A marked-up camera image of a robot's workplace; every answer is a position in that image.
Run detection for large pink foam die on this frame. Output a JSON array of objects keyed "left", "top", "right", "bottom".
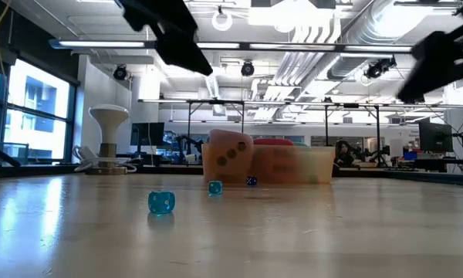
[{"left": 207, "top": 128, "right": 255, "bottom": 185}]

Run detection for black computer monitor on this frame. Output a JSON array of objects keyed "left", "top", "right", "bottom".
[
  {"left": 130, "top": 122, "right": 166, "bottom": 147},
  {"left": 417, "top": 120, "right": 455, "bottom": 154}
]

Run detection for coiled white cable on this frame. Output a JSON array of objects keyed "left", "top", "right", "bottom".
[{"left": 72, "top": 144, "right": 139, "bottom": 173}]

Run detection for seated person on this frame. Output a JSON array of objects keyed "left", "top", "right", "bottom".
[{"left": 333, "top": 139, "right": 357, "bottom": 168}]

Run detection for black table edge frame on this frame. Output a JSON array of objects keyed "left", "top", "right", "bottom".
[{"left": 0, "top": 163, "right": 463, "bottom": 188}]

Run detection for black hanging camera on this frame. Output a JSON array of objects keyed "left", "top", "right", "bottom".
[
  {"left": 363, "top": 56, "right": 398, "bottom": 80},
  {"left": 240, "top": 60, "right": 256, "bottom": 78},
  {"left": 112, "top": 64, "right": 130, "bottom": 82}
]

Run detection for black background workstation frame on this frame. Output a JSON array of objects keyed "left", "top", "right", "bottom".
[
  {"left": 137, "top": 98, "right": 246, "bottom": 142},
  {"left": 292, "top": 102, "right": 383, "bottom": 163}
]

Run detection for white ceiling pipes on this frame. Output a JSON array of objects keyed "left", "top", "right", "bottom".
[{"left": 272, "top": 22, "right": 343, "bottom": 88}]

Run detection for white mushroom stand, metal base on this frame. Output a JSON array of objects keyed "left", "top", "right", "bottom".
[{"left": 84, "top": 103, "right": 130, "bottom": 176}]

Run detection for black curved bracket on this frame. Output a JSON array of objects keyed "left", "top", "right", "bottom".
[{"left": 0, "top": 141, "right": 23, "bottom": 168}]

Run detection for large red foam die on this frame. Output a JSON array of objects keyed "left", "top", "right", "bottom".
[{"left": 252, "top": 137, "right": 296, "bottom": 183}]

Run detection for white cable ring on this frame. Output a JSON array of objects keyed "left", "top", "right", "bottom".
[{"left": 211, "top": 10, "right": 234, "bottom": 32}]

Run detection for silver ceiling duct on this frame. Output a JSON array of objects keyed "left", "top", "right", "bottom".
[{"left": 326, "top": 0, "right": 437, "bottom": 80}]

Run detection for large window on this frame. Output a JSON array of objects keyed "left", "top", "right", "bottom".
[{"left": 0, "top": 57, "right": 79, "bottom": 163}]

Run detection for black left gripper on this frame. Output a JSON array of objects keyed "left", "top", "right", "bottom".
[{"left": 115, "top": 0, "right": 214, "bottom": 76}]

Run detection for black overhead beam with lights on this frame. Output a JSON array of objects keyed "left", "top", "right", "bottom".
[{"left": 48, "top": 38, "right": 414, "bottom": 56}]

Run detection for orange translucent plastic bin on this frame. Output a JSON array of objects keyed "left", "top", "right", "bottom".
[{"left": 201, "top": 142, "right": 336, "bottom": 185}]

